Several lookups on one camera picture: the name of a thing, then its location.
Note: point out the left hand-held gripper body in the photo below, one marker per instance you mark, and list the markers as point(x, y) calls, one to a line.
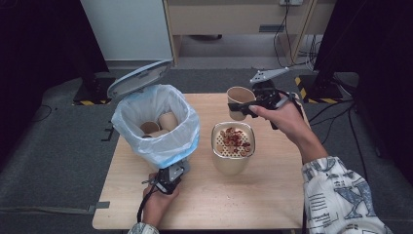
point(170, 177)

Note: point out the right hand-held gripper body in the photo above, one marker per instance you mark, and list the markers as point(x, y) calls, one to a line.
point(267, 94)

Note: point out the brown paper cup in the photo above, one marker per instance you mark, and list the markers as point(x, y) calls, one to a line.
point(168, 120)
point(150, 127)
point(159, 133)
point(241, 94)

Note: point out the beige strainer bucket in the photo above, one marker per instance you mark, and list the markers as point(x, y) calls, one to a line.
point(232, 164)

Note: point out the grey bin lid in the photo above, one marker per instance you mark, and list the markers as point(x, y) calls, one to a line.
point(139, 78)

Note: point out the person's left hand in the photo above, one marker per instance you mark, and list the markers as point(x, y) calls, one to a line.
point(157, 206)

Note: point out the person's right hand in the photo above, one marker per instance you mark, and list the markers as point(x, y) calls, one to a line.
point(285, 120)

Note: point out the red brown food scraps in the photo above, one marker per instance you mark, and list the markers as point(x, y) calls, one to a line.
point(234, 140)

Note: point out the black stand base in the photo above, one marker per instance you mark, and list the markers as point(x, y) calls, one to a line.
point(94, 91)
point(321, 89)

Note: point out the grey floor tape strip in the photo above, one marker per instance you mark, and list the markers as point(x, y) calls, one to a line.
point(99, 206)

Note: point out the white power strip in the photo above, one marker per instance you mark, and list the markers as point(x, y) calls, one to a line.
point(290, 2)

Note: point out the black curtain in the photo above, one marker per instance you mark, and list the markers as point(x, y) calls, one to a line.
point(39, 48)
point(376, 48)

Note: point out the white cabinet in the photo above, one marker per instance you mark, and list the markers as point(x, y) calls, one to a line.
point(130, 29)

